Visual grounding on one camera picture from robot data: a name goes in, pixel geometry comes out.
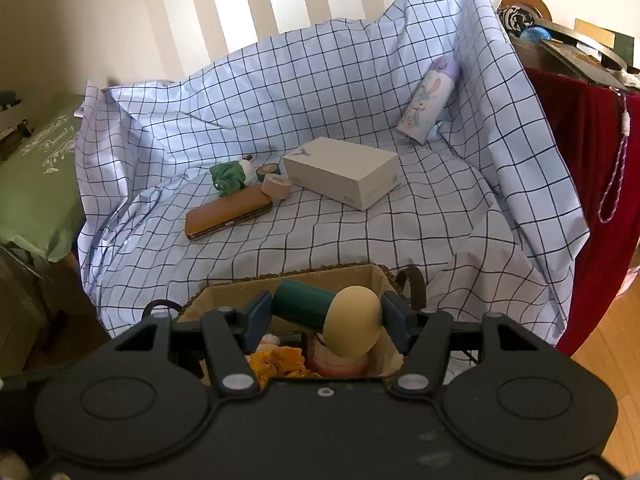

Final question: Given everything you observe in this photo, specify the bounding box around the blue checked bed sheet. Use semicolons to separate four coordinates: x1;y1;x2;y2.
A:
75;0;594;347

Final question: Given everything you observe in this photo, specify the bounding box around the wicker basket beige liner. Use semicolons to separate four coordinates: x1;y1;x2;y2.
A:
177;263;427;382

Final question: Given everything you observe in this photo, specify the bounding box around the beige tape roll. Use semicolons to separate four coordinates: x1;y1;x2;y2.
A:
261;175;294;201

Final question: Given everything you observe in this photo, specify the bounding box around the dark red cloth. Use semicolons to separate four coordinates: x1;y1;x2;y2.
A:
522;67;640;357

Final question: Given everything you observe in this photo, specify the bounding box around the white cardboard box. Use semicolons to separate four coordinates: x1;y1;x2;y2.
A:
282;136;401;212

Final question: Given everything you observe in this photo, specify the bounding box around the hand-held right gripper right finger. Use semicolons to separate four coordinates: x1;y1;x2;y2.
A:
381;291;533;394

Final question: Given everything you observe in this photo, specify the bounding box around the green scrunchie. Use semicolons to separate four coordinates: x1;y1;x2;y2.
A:
209;160;246;196

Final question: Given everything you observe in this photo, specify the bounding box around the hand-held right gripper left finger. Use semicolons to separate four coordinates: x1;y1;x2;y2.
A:
112;291;274;395

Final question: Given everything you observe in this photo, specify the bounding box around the egg-headed sponge dark handle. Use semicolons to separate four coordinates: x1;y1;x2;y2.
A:
272;280;385;360

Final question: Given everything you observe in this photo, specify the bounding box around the printed bottle purple cap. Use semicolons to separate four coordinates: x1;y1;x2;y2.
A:
397;56;461;144

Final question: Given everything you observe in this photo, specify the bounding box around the white pink towel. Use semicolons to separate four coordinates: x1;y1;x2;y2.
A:
306;332;374;377

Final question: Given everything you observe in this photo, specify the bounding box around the brown leather case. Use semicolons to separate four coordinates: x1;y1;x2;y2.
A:
184;192;274;241

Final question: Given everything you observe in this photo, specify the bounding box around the orange soft cloth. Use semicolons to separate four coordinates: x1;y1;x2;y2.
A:
245;345;312;391

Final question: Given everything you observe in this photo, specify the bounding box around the green printed cloth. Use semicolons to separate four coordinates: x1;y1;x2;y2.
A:
0;92;89;264

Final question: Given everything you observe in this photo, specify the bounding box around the green flat box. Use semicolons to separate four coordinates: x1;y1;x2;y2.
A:
575;18;640;72

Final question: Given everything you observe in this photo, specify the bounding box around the black white striped cloth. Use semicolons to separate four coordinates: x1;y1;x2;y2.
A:
497;5;536;31

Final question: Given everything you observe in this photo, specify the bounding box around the pink white braided cord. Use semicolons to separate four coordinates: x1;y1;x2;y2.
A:
597;91;632;225

